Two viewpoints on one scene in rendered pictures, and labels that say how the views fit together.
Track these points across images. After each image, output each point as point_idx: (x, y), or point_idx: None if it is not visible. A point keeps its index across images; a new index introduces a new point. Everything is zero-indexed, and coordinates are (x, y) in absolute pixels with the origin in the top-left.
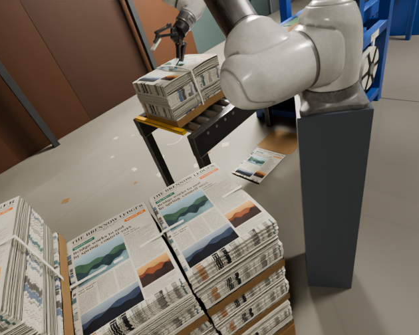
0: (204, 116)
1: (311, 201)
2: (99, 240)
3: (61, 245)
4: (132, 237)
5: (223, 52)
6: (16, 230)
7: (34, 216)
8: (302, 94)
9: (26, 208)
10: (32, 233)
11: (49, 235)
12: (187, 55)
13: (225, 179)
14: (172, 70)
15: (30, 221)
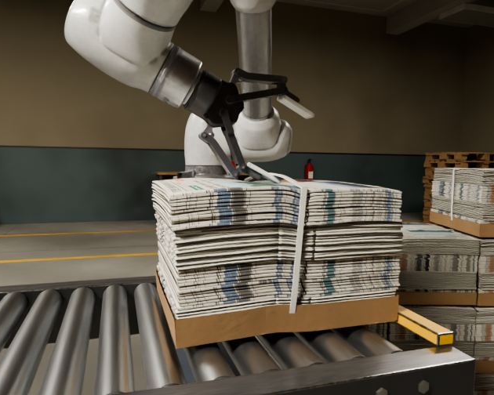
0: None
1: None
2: (437, 234)
3: (471, 226)
4: (402, 231)
5: (278, 119)
6: (460, 172)
7: (477, 190)
8: (223, 172)
9: (478, 179)
10: (465, 186)
11: (476, 212)
12: (176, 188)
13: None
14: (274, 183)
15: (471, 184)
